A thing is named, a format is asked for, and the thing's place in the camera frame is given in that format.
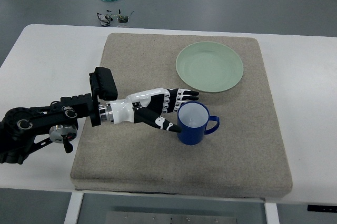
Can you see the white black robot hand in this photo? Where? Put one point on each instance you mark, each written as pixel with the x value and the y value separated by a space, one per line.
pixel 149 106

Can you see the blue cup white inside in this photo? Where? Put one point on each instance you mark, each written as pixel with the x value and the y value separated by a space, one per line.
pixel 195 122

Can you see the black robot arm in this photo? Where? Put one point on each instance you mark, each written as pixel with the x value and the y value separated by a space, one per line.
pixel 27 130

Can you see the light green plate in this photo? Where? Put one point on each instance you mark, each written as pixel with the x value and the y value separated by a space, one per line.
pixel 209 67

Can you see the black table control panel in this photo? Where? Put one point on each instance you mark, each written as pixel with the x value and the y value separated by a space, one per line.
pixel 322 208

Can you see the white table frame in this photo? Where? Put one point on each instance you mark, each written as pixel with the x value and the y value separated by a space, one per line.
pixel 76 199

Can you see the grey metal base plate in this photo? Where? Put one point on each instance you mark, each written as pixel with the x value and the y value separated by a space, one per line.
pixel 141 217

